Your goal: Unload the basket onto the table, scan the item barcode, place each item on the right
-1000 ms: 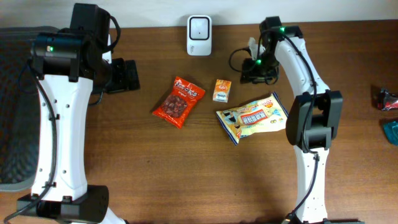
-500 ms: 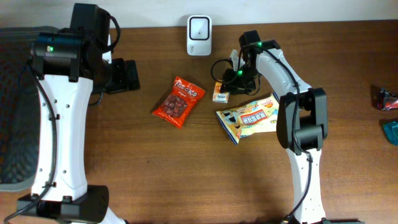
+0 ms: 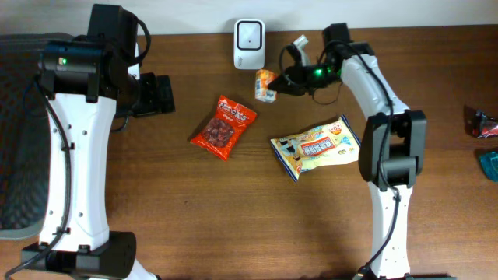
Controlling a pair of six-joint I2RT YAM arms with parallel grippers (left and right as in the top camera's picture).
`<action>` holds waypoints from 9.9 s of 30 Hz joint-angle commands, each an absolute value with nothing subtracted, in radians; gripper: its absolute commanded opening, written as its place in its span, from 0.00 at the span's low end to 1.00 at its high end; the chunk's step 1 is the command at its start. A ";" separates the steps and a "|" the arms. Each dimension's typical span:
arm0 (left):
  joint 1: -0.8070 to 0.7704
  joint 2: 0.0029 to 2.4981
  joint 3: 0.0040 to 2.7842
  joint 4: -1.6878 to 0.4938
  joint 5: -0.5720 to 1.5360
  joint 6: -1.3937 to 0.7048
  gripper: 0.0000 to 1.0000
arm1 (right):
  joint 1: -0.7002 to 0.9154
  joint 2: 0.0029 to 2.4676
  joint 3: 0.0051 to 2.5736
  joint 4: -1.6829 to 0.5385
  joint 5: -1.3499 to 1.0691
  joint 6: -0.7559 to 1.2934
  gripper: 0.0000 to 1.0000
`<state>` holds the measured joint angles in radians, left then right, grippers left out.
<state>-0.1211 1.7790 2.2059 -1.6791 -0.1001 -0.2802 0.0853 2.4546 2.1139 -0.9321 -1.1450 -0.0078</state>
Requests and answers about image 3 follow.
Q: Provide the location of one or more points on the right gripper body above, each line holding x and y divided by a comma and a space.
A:
313, 77

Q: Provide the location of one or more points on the blue mouthwash bottle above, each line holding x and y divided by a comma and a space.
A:
489, 166

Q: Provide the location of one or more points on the small orange tissue pack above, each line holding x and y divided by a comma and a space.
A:
262, 92

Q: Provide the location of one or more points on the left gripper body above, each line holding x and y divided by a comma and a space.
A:
146, 96

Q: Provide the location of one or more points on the yellow snack bag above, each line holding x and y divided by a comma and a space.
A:
326, 145

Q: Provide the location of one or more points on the black red snack wrapper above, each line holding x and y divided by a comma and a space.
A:
479, 124

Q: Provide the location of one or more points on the red candy bag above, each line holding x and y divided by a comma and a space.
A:
222, 132

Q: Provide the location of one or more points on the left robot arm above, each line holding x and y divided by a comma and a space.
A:
85, 84

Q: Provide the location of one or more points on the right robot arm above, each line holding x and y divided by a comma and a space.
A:
392, 149

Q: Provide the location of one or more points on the grey plastic basket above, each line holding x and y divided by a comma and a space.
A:
25, 137

